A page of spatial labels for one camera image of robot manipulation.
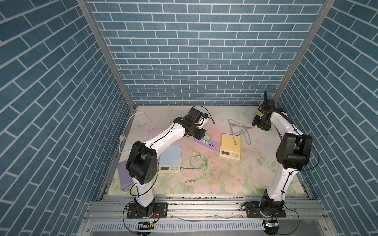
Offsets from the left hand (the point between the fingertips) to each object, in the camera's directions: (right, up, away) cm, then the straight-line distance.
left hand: (205, 134), depth 88 cm
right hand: (+36, +5, +10) cm, 38 cm away
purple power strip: (+4, -8, +8) cm, 12 cm away
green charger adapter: (+1, -3, +6) cm, 7 cm away
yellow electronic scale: (+17, -9, +9) cm, 22 cm away
